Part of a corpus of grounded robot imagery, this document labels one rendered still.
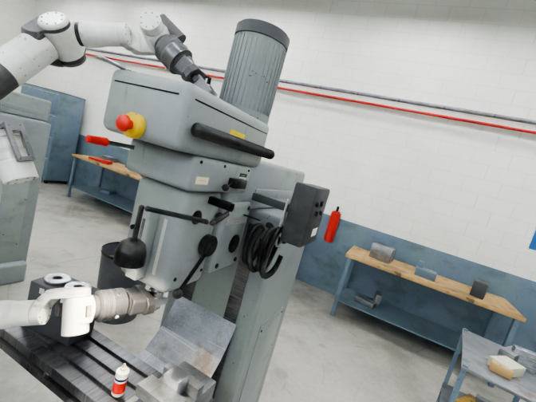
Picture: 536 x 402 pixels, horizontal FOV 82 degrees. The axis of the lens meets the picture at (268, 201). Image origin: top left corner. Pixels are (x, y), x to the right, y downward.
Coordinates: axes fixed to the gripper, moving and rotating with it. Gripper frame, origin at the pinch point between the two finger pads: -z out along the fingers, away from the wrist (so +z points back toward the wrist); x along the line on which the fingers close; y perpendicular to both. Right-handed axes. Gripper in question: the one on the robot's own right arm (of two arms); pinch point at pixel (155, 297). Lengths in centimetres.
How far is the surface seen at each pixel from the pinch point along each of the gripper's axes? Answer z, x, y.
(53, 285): 16.3, 42.3, 14.6
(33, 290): 21, 47, 18
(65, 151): -167, 719, 48
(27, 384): -5, 120, 124
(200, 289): -33.5, 16.9, 10.3
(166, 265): 6.0, -10.4, -16.4
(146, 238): 11.3, -5.7, -22.9
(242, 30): -13, 8, -93
